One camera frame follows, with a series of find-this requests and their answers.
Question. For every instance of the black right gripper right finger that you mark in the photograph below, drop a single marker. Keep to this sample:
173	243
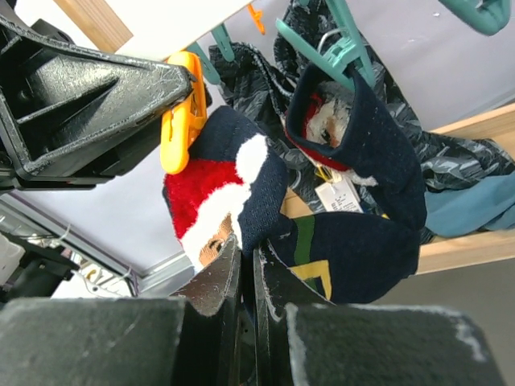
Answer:
302	339

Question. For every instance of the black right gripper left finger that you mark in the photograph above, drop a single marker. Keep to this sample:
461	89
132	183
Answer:
190	338

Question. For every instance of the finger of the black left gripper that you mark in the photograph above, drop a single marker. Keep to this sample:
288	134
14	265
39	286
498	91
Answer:
73	117

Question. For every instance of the navy sock with yellow tag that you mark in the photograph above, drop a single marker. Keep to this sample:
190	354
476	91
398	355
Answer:
234	185

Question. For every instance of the teal blue garment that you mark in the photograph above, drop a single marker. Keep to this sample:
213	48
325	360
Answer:
488	205

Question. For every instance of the teal clothes clip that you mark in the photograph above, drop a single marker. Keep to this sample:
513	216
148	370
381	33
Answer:
338	51

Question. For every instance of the dark leaf-print shorts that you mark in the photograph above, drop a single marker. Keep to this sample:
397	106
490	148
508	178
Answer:
262	92

